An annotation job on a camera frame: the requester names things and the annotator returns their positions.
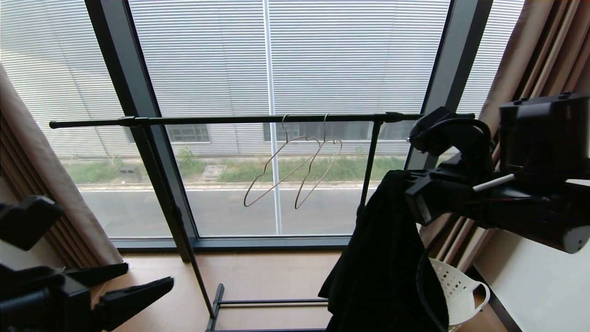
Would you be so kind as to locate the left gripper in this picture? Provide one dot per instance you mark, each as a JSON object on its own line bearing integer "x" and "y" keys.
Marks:
{"x": 37, "y": 304}

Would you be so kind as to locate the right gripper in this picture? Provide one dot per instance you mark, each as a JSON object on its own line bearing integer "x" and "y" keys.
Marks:
{"x": 461, "y": 198}

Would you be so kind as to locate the black knitted garment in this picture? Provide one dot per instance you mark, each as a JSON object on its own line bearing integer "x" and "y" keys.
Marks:
{"x": 378, "y": 253}

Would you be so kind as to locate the pink clothes hanger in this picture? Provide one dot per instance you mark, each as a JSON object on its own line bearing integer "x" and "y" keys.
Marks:
{"x": 276, "y": 181}
{"x": 322, "y": 174}

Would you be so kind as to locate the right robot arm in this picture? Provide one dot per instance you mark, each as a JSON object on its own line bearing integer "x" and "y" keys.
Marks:
{"x": 544, "y": 133}

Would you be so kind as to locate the white laundry basket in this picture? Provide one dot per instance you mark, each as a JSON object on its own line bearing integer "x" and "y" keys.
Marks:
{"x": 454, "y": 286}

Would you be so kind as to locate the black clothes rack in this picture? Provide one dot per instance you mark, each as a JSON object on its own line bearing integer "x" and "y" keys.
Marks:
{"x": 230, "y": 120}

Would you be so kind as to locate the brown curtain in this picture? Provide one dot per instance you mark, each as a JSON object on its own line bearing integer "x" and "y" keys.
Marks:
{"x": 521, "y": 55}
{"x": 46, "y": 184}

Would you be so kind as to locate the window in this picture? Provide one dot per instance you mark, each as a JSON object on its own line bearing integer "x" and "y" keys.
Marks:
{"x": 129, "y": 69}

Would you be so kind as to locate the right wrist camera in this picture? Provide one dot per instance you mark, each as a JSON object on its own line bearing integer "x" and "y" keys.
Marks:
{"x": 433, "y": 133}

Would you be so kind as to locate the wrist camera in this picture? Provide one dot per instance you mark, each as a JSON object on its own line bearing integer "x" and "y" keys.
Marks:
{"x": 27, "y": 221}
{"x": 433, "y": 133}

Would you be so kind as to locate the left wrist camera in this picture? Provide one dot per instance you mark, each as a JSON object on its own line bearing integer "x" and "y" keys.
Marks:
{"x": 27, "y": 221}

